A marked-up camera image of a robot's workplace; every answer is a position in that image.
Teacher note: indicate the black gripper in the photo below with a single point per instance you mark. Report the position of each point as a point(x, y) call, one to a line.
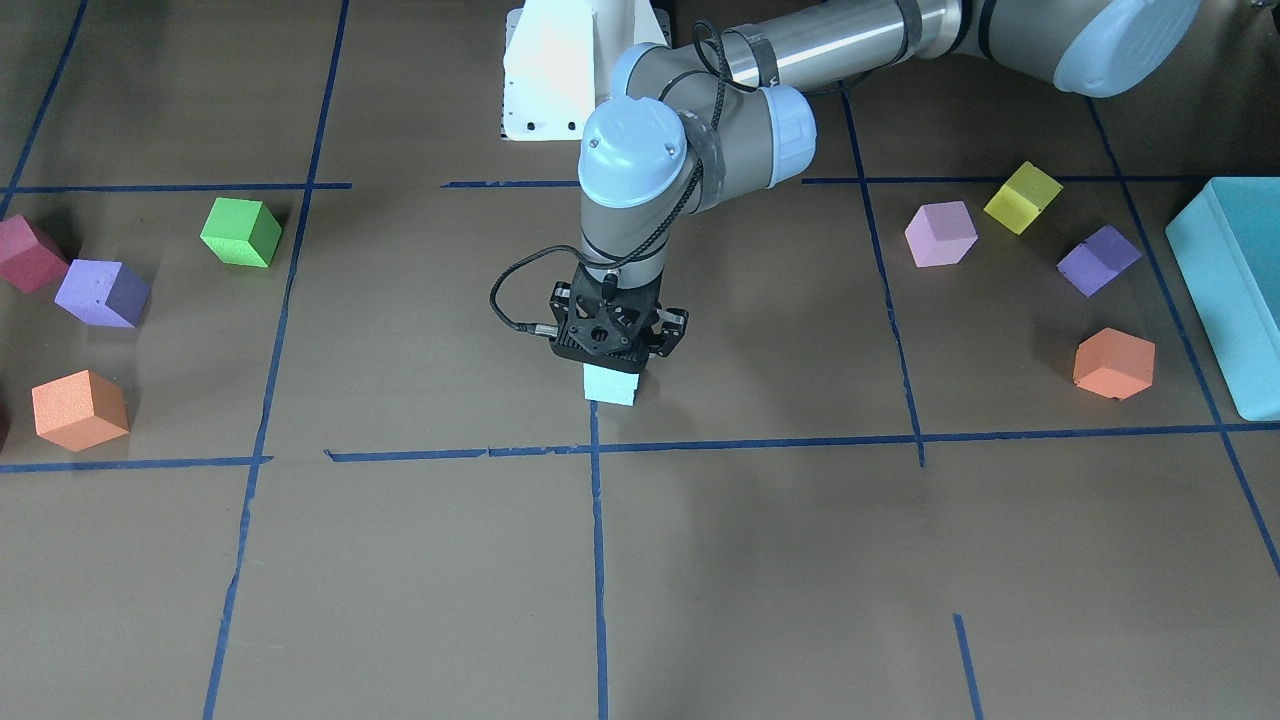
point(672, 328)

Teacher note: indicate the light blue foam block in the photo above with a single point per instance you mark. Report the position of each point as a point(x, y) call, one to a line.
point(607, 386)

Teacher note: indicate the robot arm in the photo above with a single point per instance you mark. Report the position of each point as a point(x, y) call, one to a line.
point(687, 128)

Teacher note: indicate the pink foam block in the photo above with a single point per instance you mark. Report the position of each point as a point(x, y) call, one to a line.
point(941, 233)

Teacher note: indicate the green foam block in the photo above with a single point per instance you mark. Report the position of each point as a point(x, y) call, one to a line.
point(241, 232)

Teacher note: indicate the brown paper table cover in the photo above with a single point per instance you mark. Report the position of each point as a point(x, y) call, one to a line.
point(859, 490)

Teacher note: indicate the yellow foam block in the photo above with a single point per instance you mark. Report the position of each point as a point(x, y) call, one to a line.
point(1023, 197)

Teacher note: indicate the purple foam block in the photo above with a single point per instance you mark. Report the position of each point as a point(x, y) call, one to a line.
point(103, 293)
point(1098, 260)

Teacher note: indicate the orange foam block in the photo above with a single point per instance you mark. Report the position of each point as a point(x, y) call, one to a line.
point(80, 411)
point(1114, 364)

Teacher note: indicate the crimson foam block near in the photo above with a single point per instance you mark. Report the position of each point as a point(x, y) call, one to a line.
point(30, 259)

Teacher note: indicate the teal foam bin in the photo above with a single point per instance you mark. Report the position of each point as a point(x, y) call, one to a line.
point(1226, 242)

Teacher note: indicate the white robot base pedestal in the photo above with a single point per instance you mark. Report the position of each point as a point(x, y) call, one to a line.
point(559, 56)

